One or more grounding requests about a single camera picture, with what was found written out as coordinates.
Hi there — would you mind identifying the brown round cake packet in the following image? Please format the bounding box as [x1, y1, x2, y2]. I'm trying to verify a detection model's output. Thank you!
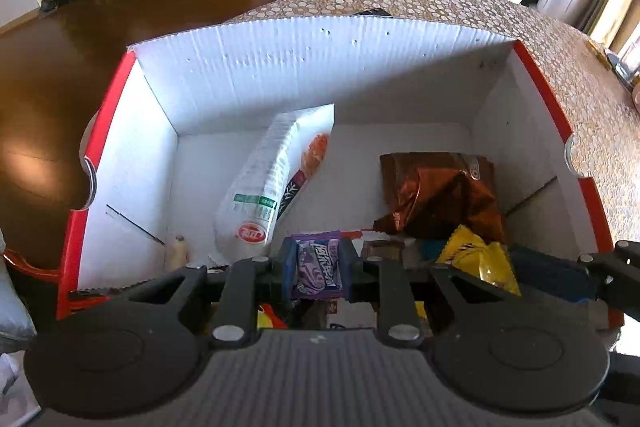
[360, 239, 405, 262]

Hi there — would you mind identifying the yellow spicy snack bag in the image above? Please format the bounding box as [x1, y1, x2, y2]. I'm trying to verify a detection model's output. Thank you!
[257, 305, 288, 329]

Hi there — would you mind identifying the small purple candy packet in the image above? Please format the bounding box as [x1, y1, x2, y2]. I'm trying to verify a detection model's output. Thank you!
[291, 231, 345, 300]

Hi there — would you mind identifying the yellow snack wrapper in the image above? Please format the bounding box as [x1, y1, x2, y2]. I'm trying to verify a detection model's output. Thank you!
[437, 225, 521, 296]

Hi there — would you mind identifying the brown Oreo bag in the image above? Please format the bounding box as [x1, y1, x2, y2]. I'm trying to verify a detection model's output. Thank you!
[373, 152, 506, 243]

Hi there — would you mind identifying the white snack bag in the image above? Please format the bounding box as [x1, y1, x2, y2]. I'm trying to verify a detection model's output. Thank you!
[214, 104, 334, 265]

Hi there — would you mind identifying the red cardboard box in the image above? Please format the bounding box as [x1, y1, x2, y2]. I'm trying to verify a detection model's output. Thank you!
[56, 15, 613, 317]

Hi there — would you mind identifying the black remote control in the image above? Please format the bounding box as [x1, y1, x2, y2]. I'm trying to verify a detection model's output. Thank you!
[357, 8, 392, 17]

